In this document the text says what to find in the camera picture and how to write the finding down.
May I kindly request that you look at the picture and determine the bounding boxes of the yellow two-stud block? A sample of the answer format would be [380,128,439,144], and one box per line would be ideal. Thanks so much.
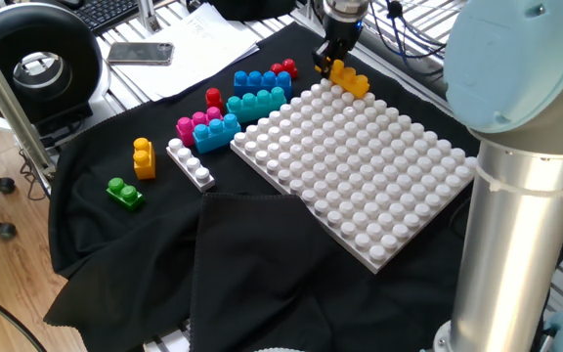
[132,137,156,181]

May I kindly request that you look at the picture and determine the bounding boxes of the white paper sheets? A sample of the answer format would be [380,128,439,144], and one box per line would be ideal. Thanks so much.
[109,2,262,103]

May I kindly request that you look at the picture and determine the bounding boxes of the teal four-stud block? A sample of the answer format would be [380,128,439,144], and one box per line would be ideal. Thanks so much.
[226,86,288,124]

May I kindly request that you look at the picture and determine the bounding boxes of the short aluminium post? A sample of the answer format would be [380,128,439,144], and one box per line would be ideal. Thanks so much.
[137,0,161,34]

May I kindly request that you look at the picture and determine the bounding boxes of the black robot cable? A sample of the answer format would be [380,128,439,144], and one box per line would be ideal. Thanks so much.
[367,0,447,60]

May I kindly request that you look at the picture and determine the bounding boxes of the green two-stud block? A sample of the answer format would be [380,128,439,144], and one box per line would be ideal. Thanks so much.
[106,176,147,212]

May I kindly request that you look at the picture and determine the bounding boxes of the slanted aluminium post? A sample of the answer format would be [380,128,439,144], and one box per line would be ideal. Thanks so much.
[0,19,57,183]

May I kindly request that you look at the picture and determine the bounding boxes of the yellow four-stud block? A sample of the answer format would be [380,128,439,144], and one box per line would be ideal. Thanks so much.
[327,58,371,100]

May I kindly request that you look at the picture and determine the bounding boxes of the red two-stud block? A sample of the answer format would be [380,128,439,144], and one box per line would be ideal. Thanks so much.
[269,58,299,79]

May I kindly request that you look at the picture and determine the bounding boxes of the black bag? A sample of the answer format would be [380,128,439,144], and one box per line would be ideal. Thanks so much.
[207,0,297,22]

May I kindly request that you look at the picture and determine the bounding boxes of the blue gripper cable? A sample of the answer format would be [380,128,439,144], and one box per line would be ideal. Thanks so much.
[368,9,449,78]

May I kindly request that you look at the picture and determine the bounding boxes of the black cable bundle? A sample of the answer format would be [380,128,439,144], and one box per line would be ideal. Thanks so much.
[17,146,52,201]

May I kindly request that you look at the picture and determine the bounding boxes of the thick black floor cable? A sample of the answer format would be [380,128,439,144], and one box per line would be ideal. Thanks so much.
[0,277,48,352]

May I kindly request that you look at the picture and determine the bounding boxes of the smartphone in clear case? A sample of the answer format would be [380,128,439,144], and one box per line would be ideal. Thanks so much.
[106,41,175,66]

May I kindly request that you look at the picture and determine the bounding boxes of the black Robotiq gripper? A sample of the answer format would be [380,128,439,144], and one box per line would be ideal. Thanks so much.
[313,18,364,74]

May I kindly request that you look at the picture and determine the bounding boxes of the black keyboard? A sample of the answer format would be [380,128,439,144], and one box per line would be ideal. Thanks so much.
[68,0,141,35]

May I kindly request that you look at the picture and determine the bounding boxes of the magenta three-stud block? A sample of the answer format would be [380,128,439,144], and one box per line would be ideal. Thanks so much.
[175,106,224,148]

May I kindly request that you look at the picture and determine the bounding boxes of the light blue three-stud block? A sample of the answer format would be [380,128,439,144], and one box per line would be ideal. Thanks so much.
[192,112,242,155]

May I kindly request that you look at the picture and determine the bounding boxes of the large black cloth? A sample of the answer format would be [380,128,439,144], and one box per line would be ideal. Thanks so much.
[42,22,563,352]

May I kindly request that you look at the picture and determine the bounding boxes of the white four-stud block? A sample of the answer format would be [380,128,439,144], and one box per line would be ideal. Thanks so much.
[165,137,217,193]

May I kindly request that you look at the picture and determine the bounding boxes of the red single-stud block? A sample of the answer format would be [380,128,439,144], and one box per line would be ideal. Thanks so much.
[204,87,225,114]

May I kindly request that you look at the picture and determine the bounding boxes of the dark blue four-stud block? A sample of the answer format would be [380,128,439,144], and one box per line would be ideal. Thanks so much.
[233,69,293,102]

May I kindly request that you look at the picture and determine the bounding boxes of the white studded baseplate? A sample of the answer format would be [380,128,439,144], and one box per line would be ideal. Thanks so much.
[230,76,478,275]

